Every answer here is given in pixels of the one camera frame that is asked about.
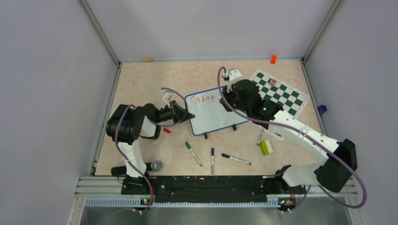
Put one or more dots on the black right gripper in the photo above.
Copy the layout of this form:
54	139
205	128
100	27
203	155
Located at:
233	90

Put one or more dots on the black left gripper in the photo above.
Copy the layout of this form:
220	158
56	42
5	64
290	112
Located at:
176	111

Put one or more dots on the blue framed whiteboard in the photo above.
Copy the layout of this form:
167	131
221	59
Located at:
209	113

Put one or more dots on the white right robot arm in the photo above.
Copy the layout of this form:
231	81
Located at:
335	160

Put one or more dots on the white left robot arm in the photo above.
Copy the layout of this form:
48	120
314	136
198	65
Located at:
127	125

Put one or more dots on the green whiteboard marker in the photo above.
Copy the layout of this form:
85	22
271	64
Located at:
193	153

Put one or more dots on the purple whiteboard marker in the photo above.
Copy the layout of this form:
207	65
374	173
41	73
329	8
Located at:
260	136

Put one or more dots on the blue whiteboard marker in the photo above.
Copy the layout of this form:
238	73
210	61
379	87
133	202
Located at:
212	162

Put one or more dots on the black whiteboard marker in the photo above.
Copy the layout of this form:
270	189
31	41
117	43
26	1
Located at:
236	159

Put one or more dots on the wooden chess piece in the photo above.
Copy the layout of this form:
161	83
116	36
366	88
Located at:
272	82

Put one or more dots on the green white chess mat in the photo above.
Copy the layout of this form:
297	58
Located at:
291	99

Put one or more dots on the orange block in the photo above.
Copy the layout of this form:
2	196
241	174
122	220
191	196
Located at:
273	59

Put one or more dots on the green white toy brick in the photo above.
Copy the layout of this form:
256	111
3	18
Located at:
266	147

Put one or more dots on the black microphone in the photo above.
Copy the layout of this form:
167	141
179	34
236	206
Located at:
152	166

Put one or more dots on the purple object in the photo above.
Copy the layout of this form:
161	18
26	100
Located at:
322	109

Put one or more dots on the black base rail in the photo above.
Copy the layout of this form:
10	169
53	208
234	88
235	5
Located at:
210	189

